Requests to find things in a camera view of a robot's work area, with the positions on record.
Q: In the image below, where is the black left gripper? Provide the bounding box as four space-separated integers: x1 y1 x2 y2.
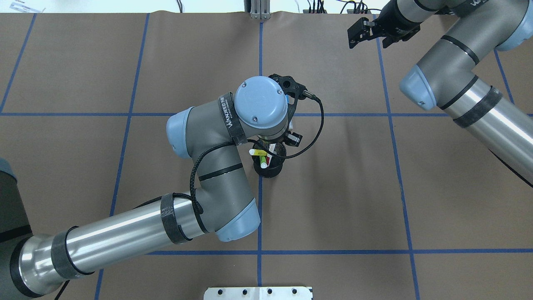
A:
254 131 302 155

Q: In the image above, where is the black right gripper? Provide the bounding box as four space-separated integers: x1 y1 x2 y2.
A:
348 4 421 49

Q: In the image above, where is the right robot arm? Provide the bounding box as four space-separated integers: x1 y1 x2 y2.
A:
348 0 533 185

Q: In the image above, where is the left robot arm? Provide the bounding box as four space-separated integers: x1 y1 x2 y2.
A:
1 74 316 300

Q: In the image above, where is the black mesh pen cup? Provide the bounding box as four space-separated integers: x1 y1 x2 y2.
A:
251 143 287 178

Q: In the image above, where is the green marker pen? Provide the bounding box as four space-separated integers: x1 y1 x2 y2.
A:
259 156 268 169

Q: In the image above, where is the yellow highlighter pen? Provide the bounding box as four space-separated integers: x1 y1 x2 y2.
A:
248 149 269 156

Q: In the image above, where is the brown paper table mat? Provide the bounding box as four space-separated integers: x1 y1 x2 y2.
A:
1 11 532 300

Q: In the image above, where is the aluminium frame post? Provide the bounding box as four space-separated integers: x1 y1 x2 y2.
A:
243 0 271 20

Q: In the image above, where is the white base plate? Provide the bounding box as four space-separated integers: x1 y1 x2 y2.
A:
203 286 314 300

